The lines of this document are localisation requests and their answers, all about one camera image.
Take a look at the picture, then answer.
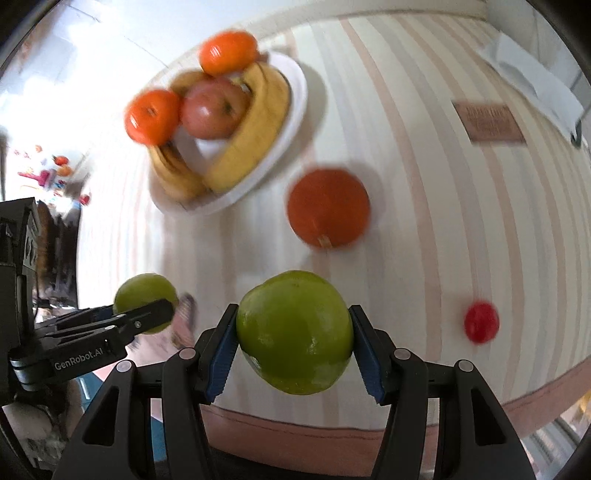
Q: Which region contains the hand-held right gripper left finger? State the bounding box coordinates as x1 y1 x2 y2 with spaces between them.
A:
53 303 241 480

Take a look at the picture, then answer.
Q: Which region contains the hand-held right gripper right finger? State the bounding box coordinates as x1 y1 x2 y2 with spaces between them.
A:
347 305 539 480

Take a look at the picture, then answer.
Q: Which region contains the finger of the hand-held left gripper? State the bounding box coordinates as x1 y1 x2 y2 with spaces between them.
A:
36 298 175 352

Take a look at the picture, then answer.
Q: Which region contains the green apple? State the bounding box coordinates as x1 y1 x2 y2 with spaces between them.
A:
235 270 355 396
113 273 180 335

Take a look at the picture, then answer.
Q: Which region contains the small yellow banana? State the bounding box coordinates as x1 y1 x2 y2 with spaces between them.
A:
148 143 208 201

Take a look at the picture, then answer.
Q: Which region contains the orange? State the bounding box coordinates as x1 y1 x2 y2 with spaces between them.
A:
126 89 182 145
198 31 259 78

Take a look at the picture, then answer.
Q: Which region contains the long yellow banana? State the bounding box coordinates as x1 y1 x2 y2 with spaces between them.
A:
203 62 293 193

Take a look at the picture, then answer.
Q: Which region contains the red apple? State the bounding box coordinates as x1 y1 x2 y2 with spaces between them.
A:
179 76 252 140
168 69 208 97

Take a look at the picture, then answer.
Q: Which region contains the white plate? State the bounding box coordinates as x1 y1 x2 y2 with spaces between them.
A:
148 50 309 215

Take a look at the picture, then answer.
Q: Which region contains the black gas cooktop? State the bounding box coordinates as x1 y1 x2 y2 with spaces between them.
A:
34 198 86 310

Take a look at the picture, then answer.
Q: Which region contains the cherry tomato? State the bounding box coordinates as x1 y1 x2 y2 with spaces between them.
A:
464 300 500 343

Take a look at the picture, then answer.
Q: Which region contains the dark orange persimmon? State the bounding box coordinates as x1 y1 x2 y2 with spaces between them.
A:
286 168 371 250

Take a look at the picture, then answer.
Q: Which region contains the striped cat print tablecloth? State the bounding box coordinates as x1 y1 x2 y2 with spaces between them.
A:
76 11 591 462

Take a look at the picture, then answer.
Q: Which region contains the white cloth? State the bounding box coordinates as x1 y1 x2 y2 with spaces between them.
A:
478 32 586 148

